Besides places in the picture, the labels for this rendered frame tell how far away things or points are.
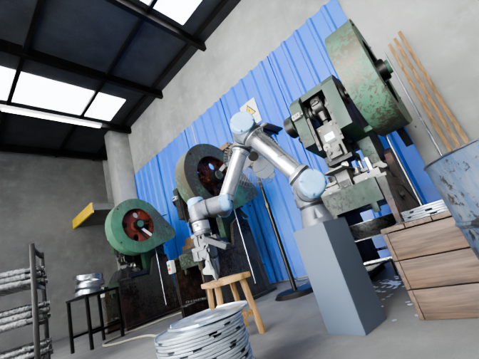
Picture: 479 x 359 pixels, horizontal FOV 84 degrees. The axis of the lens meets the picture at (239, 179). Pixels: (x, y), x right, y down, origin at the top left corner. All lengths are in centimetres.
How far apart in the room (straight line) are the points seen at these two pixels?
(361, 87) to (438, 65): 165
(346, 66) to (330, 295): 128
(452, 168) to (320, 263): 70
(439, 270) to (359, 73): 112
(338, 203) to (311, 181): 75
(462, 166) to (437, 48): 276
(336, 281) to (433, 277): 34
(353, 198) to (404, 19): 230
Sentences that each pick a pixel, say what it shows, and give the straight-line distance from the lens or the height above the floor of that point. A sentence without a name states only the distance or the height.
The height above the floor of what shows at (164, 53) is 430.
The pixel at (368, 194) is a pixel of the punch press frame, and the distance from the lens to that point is 182.
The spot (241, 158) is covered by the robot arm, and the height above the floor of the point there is 87.
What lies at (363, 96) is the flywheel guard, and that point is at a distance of 182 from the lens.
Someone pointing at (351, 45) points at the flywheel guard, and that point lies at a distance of 188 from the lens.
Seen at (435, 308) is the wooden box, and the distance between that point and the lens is 128.
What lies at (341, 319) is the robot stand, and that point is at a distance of 129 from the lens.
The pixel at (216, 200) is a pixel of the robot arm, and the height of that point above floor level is 67.
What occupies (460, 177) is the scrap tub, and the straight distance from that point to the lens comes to 75.
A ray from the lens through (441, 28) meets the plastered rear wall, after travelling 352.
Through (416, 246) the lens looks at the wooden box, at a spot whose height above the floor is 26.
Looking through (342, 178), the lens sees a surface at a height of 72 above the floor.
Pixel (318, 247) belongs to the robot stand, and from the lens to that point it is 124.
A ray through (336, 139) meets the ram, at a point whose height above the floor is 102.
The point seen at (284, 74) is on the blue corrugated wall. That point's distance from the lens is 401.
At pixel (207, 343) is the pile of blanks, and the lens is 88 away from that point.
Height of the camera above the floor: 38
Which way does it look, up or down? 17 degrees up
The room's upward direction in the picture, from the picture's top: 17 degrees counter-clockwise
